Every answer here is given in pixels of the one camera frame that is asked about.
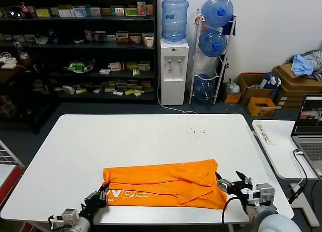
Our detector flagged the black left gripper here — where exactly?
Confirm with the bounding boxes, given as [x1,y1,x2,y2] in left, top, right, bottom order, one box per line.
[79,183,111,217]

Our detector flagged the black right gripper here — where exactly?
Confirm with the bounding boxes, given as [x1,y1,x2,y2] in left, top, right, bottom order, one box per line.
[215,170,253,205]

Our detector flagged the orange t-shirt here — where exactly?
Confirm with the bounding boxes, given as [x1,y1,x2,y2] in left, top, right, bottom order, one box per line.
[102,159,228,210]

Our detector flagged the large white table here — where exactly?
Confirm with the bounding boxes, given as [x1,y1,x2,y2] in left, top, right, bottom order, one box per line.
[0,113,294,232]

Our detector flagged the white strip with handwriting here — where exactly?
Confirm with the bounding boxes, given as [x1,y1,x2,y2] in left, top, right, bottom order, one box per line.
[255,120,274,146]

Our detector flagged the small white side table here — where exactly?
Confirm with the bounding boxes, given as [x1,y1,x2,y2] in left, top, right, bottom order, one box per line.
[252,120,320,227]

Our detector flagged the scattered dark crumbs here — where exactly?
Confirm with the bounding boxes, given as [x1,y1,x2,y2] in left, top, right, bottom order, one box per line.
[186,127,208,141]

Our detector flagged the orange cardboard box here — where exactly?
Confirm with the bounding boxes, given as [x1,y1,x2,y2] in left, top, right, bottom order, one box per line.
[247,97,277,117]

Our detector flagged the grey laptop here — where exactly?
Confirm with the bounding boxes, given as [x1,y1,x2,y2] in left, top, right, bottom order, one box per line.
[290,94,322,181]

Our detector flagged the small yellow carton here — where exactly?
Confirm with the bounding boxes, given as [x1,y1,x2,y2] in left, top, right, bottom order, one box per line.
[224,92,242,104]

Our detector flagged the open brown cardboard box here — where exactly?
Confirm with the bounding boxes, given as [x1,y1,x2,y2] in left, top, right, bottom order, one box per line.
[237,72,275,106]

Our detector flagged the red white cart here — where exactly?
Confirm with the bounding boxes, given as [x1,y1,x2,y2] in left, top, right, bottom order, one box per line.
[0,163,25,207]

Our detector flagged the grey plastic bag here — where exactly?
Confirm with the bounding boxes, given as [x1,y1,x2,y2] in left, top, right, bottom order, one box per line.
[224,79,240,95]

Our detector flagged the cardboard box with labels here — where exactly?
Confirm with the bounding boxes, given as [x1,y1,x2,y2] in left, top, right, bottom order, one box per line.
[274,85,322,107]

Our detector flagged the blue white bag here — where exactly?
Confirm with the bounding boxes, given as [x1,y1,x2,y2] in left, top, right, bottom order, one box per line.
[260,72,282,98]

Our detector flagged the white metal jug rack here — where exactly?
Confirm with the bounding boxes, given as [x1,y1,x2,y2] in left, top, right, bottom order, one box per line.
[188,8,237,106]

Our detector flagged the white water dispenser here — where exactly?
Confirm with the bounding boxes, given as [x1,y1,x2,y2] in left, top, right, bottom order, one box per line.
[159,38,189,107]

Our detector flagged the large flat cardboard box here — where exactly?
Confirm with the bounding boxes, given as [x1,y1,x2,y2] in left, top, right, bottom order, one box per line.
[271,63,322,88]

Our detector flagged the white red medicine box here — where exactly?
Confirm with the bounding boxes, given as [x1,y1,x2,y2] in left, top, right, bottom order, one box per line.
[108,61,125,71]

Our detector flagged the light blue garment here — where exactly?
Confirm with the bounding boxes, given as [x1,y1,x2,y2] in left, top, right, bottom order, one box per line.
[290,54,316,76]

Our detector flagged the black shelf unit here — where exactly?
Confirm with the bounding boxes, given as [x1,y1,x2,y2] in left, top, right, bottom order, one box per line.
[0,0,158,105]

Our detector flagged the dark wooden desk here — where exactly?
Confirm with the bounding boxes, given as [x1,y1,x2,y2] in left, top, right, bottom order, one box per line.
[0,54,61,135]

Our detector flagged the striped grey garment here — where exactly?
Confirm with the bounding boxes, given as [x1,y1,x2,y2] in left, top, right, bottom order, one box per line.
[301,50,322,81]

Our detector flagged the colourful medicine box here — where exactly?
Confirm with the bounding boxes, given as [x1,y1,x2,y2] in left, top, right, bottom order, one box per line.
[92,31,106,43]

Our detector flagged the white orange medicine box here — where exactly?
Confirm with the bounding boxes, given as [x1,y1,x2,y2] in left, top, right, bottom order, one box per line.
[115,32,130,43]
[110,6,125,17]

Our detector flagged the white flat device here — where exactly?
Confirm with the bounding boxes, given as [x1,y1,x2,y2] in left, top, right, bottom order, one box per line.
[1,58,18,69]

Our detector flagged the dark blue bottle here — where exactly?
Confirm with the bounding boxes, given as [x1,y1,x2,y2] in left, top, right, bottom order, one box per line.
[47,29,59,45]

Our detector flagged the clear plastic bottle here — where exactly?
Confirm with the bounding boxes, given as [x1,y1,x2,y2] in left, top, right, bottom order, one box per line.
[14,40,29,59]

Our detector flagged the pink cloth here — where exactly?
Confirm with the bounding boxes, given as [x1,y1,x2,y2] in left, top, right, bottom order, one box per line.
[193,14,205,34]

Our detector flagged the upright blue water jug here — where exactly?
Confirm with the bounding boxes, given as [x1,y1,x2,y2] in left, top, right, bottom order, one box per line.
[160,0,189,43]

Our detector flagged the light blue box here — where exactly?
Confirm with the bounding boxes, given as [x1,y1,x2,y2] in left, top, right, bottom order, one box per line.
[71,7,88,18]

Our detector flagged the tall colourful box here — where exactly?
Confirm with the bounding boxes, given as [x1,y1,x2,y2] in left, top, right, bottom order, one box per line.
[136,0,146,17]

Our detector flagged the clear glass bowl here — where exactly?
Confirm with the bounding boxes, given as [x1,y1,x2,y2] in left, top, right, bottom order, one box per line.
[7,6,24,19]

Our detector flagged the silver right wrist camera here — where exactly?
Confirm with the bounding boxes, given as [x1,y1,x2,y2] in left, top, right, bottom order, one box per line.
[243,183,275,206]

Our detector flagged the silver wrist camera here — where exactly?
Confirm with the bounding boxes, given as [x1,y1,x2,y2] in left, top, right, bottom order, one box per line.
[243,183,275,206]
[61,208,78,226]

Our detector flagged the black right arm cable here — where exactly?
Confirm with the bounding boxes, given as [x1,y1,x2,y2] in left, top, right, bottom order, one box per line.
[221,193,244,227]

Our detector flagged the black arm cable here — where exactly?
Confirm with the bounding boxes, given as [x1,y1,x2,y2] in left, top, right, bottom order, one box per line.
[48,215,63,230]
[221,193,244,227]

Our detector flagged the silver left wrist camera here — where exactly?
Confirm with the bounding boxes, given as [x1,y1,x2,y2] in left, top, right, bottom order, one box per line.
[61,208,78,226]

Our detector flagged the black cable clip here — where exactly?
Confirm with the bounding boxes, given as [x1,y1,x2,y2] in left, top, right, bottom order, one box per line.
[288,185,305,205]

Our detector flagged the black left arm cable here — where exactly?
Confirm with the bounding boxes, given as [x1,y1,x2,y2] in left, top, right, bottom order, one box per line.
[48,215,63,230]

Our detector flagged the white laptop cable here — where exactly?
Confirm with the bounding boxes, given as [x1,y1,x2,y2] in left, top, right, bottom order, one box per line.
[292,148,307,192]

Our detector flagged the white wire rack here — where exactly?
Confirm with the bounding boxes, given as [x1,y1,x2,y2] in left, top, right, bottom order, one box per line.
[0,140,26,169]

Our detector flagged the white power cord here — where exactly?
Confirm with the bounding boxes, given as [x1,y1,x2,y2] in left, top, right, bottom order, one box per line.
[157,73,197,115]

